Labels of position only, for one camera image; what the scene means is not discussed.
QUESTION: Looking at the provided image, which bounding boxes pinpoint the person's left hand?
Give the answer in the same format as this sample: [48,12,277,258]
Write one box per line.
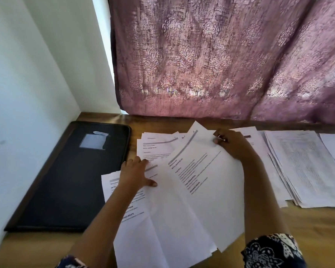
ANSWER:
[118,156,159,192]

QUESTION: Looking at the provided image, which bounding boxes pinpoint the person's right hand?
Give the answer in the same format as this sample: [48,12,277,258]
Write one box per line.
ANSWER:
[213,128,259,165]

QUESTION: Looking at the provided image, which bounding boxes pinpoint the dark-header text paper pile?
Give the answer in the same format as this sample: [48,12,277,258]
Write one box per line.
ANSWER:
[230,126,294,209]

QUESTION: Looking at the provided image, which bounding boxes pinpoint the stack of printed papers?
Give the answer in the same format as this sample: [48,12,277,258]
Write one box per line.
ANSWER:
[100,159,219,268]

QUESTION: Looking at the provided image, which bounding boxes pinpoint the black folder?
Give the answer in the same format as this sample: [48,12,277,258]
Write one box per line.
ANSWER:
[4,120,133,232]

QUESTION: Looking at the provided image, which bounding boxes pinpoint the table-print paper pile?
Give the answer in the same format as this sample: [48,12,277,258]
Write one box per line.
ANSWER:
[264,129,335,209]

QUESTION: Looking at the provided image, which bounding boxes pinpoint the person's left forearm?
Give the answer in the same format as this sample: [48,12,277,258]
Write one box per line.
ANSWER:
[67,184,140,268]

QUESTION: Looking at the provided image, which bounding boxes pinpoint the person's right forearm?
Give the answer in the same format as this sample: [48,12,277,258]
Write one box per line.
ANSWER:
[242,156,294,246]

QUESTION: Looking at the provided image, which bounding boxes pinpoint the pink patterned curtain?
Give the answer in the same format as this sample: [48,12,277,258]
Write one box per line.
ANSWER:
[107,0,335,125]

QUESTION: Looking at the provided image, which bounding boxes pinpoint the white curtain lining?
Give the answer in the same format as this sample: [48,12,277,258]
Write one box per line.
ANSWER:
[19,0,122,114]

